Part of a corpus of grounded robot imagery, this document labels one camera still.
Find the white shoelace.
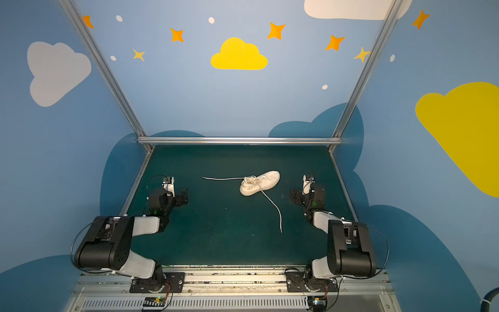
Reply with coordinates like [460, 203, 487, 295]
[202, 176, 283, 233]

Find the white sneaker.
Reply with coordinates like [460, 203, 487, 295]
[240, 170, 280, 196]

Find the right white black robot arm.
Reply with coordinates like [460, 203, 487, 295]
[287, 188, 390, 292]

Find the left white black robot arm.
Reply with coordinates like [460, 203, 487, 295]
[70, 188, 188, 295]

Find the rear aluminium crossbar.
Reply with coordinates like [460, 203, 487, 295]
[138, 136, 342, 146]

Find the left small circuit board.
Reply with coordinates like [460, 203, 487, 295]
[141, 296, 166, 311]

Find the small circuit board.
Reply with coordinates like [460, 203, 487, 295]
[141, 296, 166, 311]
[307, 296, 328, 312]

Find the right small circuit board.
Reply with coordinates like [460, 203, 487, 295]
[307, 296, 328, 312]

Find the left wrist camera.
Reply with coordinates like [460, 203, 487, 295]
[162, 176, 175, 197]

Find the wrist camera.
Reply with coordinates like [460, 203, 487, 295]
[301, 174, 315, 195]
[162, 176, 175, 197]

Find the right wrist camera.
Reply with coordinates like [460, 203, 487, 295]
[301, 174, 315, 195]

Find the right aluminium frame post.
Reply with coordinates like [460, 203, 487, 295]
[328, 0, 404, 156]

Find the aluminium frame post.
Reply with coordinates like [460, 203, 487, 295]
[328, 0, 404, 156]
[58, 0, 147, 139]

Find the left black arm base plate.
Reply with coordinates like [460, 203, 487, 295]
[129, 272, 185, 294]

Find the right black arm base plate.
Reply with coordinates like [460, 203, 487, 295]
[284, 270, 339, 293]

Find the aluminium rail base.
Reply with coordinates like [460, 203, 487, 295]
[65, 265, 401, 311]

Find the grey corrugated hose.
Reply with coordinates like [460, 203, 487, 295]
[480, 287, 499, 312]

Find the left aluminium frame post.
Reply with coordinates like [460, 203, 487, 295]
[58, 0, 147, 139]

